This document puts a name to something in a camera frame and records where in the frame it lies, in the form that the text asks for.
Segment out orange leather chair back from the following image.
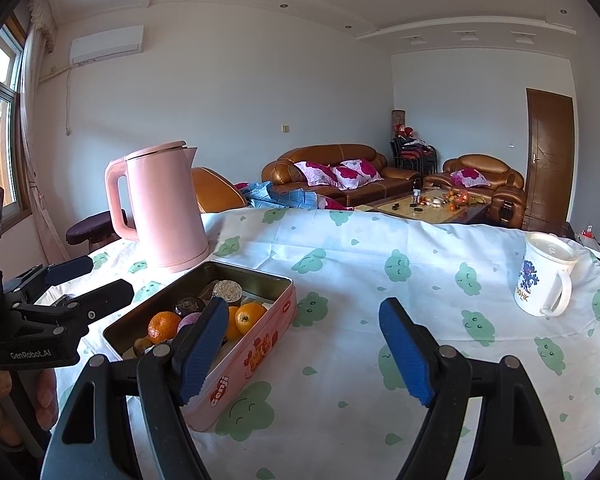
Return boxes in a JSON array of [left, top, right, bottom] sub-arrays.
[[190, 167, 248, 214]]

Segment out purple round passion fruit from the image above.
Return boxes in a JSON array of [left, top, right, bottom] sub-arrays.
[[178, 312, 201, 332]]

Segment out striped cylinder jar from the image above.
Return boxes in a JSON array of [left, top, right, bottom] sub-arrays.
[[212, 280, 244, 306]]

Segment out pink cushion on armchair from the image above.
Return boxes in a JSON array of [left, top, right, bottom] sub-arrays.
[[450, 168, 490, 188]]

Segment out white air conditioner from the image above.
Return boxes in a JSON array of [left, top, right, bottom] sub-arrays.
[[69, 25, 145, 66]]

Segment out white tablecloth green clouds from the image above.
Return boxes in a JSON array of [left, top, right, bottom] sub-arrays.
[[34, 206, 600, 480]]

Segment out dark purple stool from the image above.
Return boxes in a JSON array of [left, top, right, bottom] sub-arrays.
[[66, 211, 120, 252]]

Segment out brown leather long sofa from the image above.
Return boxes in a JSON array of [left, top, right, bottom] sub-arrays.
[[261, 144, 422, 208]]

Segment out pink floral cushion right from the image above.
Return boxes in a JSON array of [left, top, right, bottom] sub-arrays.
[[330, 159, 382, 191]]

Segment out pink floral cushion left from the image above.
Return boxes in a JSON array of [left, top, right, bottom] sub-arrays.
[[294, 162, 341, 190]]

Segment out large wrinkled orange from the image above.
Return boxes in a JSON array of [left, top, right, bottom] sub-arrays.
[[147, 311, 182, 344]]

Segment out blue clothing pile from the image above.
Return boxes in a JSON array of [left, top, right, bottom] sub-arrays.
[[236, 181, 347, 210]]

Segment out dark brown round fruit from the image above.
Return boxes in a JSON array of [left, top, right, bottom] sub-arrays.
[[174, 296, 206, 318]]

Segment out brown leather armchair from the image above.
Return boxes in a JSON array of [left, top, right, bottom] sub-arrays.
[[424, 154, 527, 229]]

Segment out brown wooden door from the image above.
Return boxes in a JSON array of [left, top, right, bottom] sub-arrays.
[[524, 88, 576, 234]]

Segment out small yellow fruit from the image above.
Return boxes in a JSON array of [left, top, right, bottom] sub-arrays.
[[132, 337, 155, 358]]

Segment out pink floral cushion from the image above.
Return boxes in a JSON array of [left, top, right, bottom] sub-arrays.
[[330, 159, 382, 191], [294, 162, 341, 190]]

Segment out stacked dark chairs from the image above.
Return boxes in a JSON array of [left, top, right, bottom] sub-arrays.
[[390, 125, 438, 176]]

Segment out white mug blue print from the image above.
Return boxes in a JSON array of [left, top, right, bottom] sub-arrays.
[[514, 232, 578, 318]]

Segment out pink electric kettle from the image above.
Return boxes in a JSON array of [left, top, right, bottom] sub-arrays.
[[105, 141, 209, 272]]

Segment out wooden coffee table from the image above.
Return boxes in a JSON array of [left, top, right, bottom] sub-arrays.
[[355, 188, 491, 224]]

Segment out pink metal tin box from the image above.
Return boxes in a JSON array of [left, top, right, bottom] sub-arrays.
[[104, 261, 297, 441]]

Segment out window with frame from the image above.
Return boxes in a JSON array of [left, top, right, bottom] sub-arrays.
[[0, 18, 29, 228]]

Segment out smooth orange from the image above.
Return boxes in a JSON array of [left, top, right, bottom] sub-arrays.
[[224, 307, 242, 341]]

